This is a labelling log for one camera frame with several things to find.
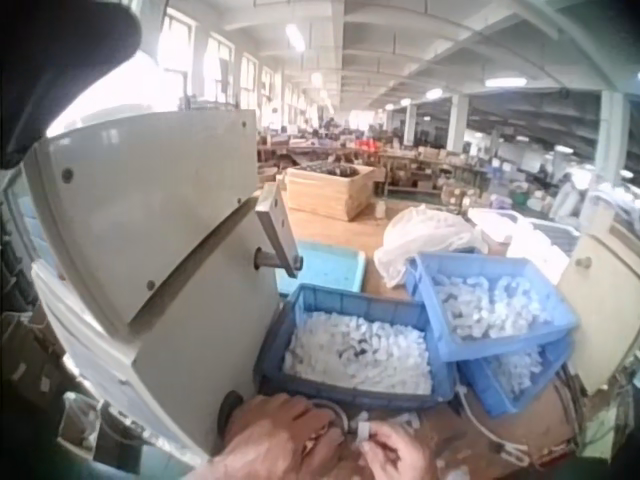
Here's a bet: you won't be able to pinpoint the person's left hand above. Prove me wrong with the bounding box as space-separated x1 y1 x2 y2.
212 393 352 480

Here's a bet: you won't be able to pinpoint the clear plastic bag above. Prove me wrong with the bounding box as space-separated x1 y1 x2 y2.
58 391 103 450

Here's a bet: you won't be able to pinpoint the bundle of dark cables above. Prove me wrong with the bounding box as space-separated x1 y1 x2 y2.
558 362 589 454

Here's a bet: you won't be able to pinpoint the dark blue plastic crate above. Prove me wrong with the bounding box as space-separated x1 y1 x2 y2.
252 282 458 413

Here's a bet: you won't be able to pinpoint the grey metal lever plate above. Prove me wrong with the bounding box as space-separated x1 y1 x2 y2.
253 181 305 281

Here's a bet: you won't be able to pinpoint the white plastic bag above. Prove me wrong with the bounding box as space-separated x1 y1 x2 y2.
372 203 490 290

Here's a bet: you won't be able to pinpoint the light blue plastic crate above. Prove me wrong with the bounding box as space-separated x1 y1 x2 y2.
402 251 582 363
456 333 577 419

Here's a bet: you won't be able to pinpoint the beige machine with round knob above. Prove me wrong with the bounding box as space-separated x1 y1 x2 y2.
553 202 640 397

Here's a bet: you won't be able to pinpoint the clear plastic tube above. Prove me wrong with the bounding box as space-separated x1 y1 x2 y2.
307 398 352 432

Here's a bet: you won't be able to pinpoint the heap of white plastic parts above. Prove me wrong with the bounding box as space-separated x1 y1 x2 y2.
281 310 435 396
487 347 547 399
432 273 547 342

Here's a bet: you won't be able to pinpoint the heap of white bags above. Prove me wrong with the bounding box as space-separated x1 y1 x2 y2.
467 206 574 284

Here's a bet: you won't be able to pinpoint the wooden crate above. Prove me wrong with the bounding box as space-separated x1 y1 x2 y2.
283 161 377 223

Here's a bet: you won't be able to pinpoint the beige machine housing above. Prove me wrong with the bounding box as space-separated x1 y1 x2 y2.
22 107 307 467

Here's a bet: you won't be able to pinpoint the turquoise shallow tray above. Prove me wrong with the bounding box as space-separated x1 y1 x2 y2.
276 240 368 297

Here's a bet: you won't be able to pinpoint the white cable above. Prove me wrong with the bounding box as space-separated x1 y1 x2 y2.
451 377 532 465

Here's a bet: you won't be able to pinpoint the black round knob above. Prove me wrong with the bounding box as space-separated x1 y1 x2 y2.
217 391 245 427

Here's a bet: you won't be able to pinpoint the person's right hand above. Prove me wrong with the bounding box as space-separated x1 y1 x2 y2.
357 422 442 480

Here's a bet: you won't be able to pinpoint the workbenches with goods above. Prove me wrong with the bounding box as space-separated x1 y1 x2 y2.
256 130 566 206

